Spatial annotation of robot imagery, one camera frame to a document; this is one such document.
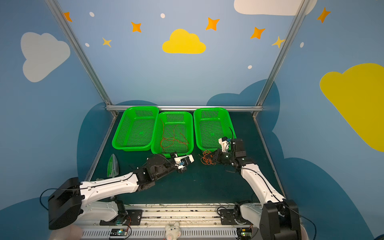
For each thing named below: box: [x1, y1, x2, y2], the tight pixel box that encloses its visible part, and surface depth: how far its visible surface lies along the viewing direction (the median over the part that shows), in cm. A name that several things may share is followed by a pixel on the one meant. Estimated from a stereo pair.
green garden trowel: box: [107, 153, 119, 178], surface depth 92 cm
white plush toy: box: [165, 222, 182, 240], surface depth 69 cm
